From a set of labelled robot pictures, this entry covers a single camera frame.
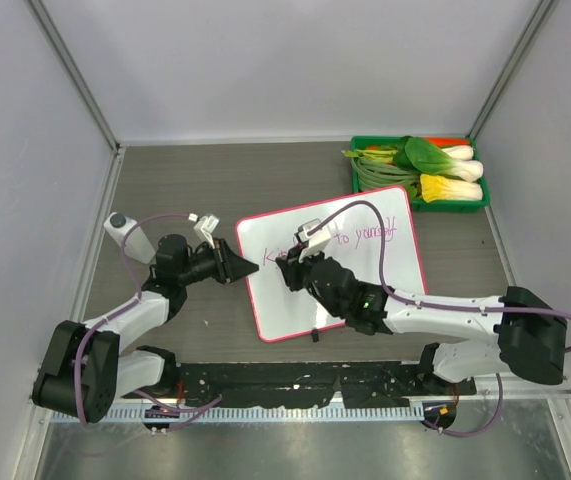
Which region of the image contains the yellow bok choy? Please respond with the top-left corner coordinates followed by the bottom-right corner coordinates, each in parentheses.
top-left (420, 174), bottom-right (483, 203)

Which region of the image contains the white bok choy back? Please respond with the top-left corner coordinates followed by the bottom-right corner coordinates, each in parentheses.
top-left (442, 145), bottom-right (475, 161)

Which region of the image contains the green long beans bundle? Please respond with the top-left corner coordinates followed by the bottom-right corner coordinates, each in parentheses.
top-left (350, 158), bottom-right (419, 193)

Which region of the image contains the white slotted cable duct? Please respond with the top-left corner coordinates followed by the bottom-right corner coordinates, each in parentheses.
top-left (50, 403), bottom-right (425, 424)

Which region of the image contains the green bok choy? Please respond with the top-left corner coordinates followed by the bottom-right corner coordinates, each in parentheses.
top-left (392, 137), bottom-right (484, 182)

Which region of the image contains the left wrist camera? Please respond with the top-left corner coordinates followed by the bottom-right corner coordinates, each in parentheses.
top-left (188, 213), bottom-right (219, 246)

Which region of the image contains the orange carrot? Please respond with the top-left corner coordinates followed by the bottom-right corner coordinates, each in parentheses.
top-left (425, 137), bottom-right (469, 148)

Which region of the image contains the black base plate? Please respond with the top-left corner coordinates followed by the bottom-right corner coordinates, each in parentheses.
top-left (117, 355), bottom-right (477, 409)

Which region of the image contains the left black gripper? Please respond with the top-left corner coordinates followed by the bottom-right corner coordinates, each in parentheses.
top-left (179, 238), bottom-right (258, 287)

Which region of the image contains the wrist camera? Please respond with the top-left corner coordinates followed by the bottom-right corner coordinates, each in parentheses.
top-left (188, 213), bottom-right (219, 246)
top-left (295, 219), bottom-right (333, 263)

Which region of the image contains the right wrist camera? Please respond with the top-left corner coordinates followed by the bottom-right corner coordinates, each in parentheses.
top-left (295, 219), bottom-right (333, 263)

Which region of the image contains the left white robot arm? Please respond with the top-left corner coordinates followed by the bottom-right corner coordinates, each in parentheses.
top-left (31, 234), bottom-right (259, 423)

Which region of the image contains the pink framed whiteboard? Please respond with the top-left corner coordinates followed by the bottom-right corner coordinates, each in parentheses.
top-left (236, 187), bottom-right (425, 343)

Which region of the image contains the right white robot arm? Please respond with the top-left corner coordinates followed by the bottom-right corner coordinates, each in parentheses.
top-left (276, 247), bottom-right (567, 395)

